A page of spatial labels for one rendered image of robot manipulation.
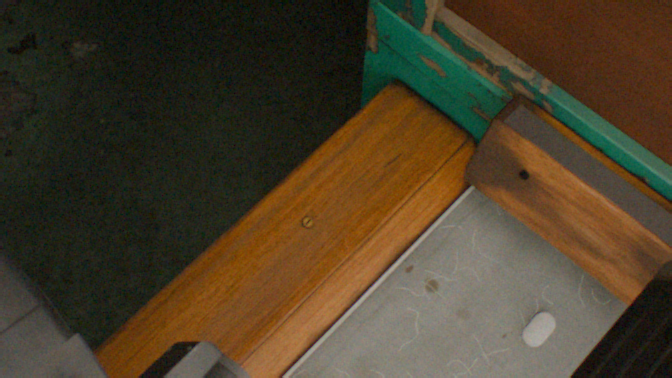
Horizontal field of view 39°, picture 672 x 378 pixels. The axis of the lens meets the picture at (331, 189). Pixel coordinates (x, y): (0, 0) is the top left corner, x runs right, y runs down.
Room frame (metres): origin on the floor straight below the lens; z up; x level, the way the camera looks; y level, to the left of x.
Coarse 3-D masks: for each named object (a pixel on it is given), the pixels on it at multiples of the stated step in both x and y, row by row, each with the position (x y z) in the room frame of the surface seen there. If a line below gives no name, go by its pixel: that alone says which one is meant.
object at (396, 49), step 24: (384, 24) 0.52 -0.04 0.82; (408, 24) 0.51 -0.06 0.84; (384, 48) 0.52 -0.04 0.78; (408, 48) 0.50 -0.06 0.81; (432, 48) 0.48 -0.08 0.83; (384, 72) 0.52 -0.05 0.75; (408, 72) 0.50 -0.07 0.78; (432, 72) 0.48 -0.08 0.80; (456, 72) 0.47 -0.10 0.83; (432, 96) 0.48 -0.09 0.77; (456, 96) 0.46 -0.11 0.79; (480, 96) 0.45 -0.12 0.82; (504, 96) 0.44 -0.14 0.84; (456, 120) 0.46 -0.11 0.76; (480, 120) 0.45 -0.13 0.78
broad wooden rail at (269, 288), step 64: (384, 128) 0.45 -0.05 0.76; (448, 128) 0.45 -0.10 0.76; (320, 192) 0.38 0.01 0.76; (384, 192) 0.38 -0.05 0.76; (448, 192) 0.39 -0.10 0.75; (256, 256) 0.32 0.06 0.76; (320, 256) 0.32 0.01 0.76; (384, 256) 0.33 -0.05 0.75; (128, 320) 0.26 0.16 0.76; (192, 320) 0.26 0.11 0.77; (256, 320) 0.26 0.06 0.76; (320, 320) 0.27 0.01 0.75
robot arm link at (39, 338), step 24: (0, 264) 0.21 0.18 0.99; (0, 288) 0.19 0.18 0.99; (24, 288) 0.20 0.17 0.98; (0, 312) 0.18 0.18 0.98; (24, 312) 0.18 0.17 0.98; (48, 312) 0.19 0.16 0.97; (0, 336) 0.17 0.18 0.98; (24, 336) 0.17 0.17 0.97; (48, 336) 0.17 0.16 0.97; (72, 336) 0.18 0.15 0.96; (0, 360) 0.16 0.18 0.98; (24, 360) 0.16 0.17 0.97; (48, 360) 0.16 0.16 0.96; (72, 360) 0.16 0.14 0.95; (96, 360) 0.17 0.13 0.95
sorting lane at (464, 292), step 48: (480, 192) 0.40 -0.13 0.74; (432, 240) 0.35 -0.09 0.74; (480, 240) 0.35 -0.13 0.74; (528, 240) 0.35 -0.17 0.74; (384, 288) 0.30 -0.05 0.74; (432, 288) 0.30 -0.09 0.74; (480, 288) 0.31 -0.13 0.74; (528, 288) 0.31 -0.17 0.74; (576, 288) 0.31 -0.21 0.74; (336, 336) 0.26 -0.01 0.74; (384, 336) 0.26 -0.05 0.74; (432, 336) 0.26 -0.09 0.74; (480, 336) 0.26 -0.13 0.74; (576, 336) 0.27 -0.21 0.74
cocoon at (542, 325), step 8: (544, 312) 0.28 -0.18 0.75; (536, 320) 0.27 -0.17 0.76; (544, 320) 0.27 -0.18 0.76; (552, 320) 0.27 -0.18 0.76; (528, 328) 0.27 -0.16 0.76; (536, 328) 0.27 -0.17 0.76; (544, 328) 0.27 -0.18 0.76; (552, 328) 0.27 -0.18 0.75; (528, 336) 0.26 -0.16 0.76; (536, 336) 0.26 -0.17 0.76; (544, 336) 0.26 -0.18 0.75; (528, 344) 0.26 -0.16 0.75; (536, 344) 0.25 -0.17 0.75
